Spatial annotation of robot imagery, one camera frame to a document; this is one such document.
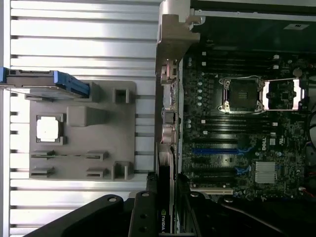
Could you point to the metal socket cover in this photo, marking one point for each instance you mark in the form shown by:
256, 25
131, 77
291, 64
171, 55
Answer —
284, 95

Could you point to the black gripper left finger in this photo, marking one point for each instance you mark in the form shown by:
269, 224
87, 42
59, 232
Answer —
143, 214

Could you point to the white expansion slot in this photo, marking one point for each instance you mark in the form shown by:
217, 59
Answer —
212, 191

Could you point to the black open PC case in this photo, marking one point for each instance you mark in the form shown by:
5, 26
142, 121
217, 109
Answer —
170, 29

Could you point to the silver chipset heatsink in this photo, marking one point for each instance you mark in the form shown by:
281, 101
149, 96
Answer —
264, 172

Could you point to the CPU socket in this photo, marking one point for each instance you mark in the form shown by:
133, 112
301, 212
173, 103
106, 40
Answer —
242, 93

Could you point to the green RAM stick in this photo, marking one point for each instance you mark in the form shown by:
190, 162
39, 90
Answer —
59, 155

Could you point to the silver CPU chip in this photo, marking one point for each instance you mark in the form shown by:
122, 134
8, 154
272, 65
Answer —
48, 129

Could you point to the green motherboard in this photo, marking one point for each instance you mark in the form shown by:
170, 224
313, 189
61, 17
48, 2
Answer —
291, 148

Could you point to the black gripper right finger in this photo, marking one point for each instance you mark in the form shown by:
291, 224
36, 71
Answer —
187, 217

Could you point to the grey parts rack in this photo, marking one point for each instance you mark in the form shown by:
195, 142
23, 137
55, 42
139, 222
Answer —
98, 138

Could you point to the blue expansion slot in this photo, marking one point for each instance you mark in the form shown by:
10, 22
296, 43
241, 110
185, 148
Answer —
214, 151

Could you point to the hard disk blue carrier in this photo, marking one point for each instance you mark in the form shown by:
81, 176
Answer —
61, 81

